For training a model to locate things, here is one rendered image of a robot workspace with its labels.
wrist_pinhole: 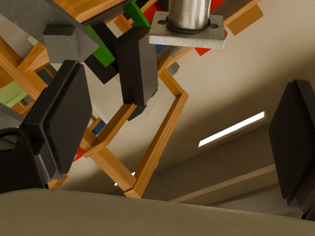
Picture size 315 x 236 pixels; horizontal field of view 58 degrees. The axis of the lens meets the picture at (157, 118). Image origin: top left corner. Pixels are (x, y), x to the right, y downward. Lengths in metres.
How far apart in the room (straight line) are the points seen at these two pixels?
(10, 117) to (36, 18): 0.15
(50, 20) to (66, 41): 0.03
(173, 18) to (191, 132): 7.48
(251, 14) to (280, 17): 0.76
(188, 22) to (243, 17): 5.52
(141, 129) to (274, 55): 4.02
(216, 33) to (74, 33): 0.16
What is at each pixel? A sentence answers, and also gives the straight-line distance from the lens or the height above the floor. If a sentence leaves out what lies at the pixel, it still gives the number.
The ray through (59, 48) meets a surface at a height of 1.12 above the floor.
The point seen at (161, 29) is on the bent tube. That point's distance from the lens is 0.22.
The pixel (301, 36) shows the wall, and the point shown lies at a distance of 6.41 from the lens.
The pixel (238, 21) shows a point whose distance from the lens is 5.74.
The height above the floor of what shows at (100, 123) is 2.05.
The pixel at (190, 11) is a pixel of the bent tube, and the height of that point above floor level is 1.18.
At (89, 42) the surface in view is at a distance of 0.33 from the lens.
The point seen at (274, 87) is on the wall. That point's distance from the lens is 6.79.
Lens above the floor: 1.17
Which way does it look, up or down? 14 degrees up
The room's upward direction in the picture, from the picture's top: 139 degrees clockwise
